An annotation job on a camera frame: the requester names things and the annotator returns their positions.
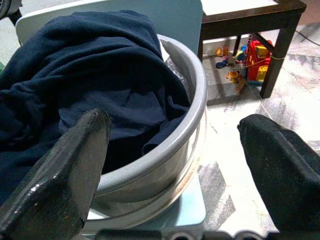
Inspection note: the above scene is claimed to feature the light blue plastic chair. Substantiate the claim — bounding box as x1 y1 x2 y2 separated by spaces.
15 0 207 236

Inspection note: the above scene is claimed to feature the black standing fan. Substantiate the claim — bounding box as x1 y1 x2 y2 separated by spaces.
0 0 23 25

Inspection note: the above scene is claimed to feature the navy blue shirt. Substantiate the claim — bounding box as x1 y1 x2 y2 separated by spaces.
0 9 192 203

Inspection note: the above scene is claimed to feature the colourful small toy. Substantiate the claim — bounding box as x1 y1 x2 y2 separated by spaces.
233 44 248 62

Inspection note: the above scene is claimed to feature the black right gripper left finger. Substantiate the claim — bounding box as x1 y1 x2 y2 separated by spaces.
0 107 113 240

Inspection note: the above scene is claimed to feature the small orange toy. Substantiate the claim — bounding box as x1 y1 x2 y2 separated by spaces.
215 46 230 57

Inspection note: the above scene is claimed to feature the grey metal basin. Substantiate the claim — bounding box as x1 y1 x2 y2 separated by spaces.
82 34 209 235

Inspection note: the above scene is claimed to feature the small blue toy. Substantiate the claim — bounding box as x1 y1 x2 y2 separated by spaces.
215 59 236 70

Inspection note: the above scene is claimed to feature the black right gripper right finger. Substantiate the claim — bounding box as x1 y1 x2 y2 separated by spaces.
236 113 320 233

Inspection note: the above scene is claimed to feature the dark wooden side table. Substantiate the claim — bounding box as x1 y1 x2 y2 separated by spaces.
197 0 308 99

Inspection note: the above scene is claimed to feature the yellow toy figure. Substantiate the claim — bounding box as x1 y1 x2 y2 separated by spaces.
226 70 247 93

